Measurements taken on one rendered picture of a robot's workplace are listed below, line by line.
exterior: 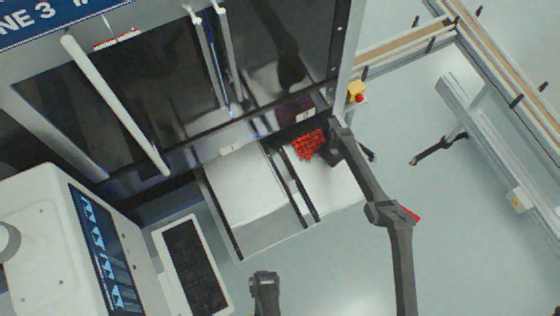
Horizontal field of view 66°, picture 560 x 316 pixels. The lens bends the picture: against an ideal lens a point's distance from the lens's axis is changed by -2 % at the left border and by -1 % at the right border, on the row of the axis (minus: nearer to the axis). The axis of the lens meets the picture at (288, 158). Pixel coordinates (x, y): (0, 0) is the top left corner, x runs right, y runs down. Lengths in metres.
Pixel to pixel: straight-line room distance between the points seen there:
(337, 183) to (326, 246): 0.89
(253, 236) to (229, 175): 0.28
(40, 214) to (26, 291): 0.18
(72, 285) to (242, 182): 0.91
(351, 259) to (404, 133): 0.92
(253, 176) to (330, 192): 0.33
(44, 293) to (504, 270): 2.44
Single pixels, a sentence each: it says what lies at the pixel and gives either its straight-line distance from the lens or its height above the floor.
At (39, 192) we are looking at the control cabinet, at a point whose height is 1.55.
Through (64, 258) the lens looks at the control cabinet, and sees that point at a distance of 1.18.
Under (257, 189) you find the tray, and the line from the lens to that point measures 1.83.
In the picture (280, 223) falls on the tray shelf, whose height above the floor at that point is 0.88.
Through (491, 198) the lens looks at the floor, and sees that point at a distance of 3.01.
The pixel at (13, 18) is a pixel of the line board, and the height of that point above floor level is 1.97.
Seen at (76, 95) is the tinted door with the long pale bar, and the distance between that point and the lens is 1.23.
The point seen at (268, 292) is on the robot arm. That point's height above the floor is 1.41.
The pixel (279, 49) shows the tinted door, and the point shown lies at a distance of 1.38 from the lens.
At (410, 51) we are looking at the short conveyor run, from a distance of 2.16.
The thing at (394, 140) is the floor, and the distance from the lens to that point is 2.96.
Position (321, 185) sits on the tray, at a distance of 1.84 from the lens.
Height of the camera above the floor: 2.61
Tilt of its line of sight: 67 degrees down
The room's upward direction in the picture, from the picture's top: 1 degrees counter-clockwise
